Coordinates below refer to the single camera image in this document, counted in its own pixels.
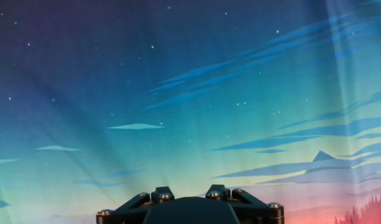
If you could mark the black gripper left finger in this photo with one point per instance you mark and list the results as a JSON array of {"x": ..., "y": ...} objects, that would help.
[{"x": 131, "y": 210}]

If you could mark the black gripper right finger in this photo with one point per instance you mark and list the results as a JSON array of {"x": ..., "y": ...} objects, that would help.
[{"x": 255, "y": 210}]

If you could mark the sunset forest printed cloth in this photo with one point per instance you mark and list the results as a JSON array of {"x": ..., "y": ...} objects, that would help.
[{"x": 177, "y": 93}]

